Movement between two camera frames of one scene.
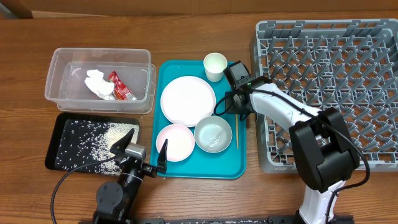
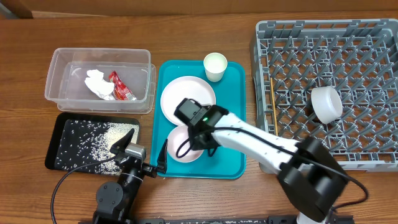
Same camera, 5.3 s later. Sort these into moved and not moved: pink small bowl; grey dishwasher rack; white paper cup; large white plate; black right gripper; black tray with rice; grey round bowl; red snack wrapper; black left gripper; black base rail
Moved: pink small bowl; grey round bowl; black right gripper
Not moved: black base rail; black tray with rice; red snack wrapper; large white plate; grey dishwasher rack; black left gripper; white paper cup
